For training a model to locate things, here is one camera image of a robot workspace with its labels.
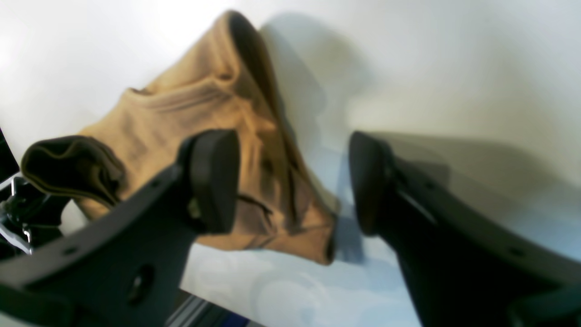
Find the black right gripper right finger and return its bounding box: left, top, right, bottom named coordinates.
left=349, top=132, right=581, bottom=327

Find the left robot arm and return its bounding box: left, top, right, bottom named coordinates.
left=0, top=134, right=70, bottom=261

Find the tan brown T-shirt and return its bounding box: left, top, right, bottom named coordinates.
left=20, top=10, right=339, bottom=266

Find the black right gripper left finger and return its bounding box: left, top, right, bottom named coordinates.
left=0, top=130, right=240, bottom=327

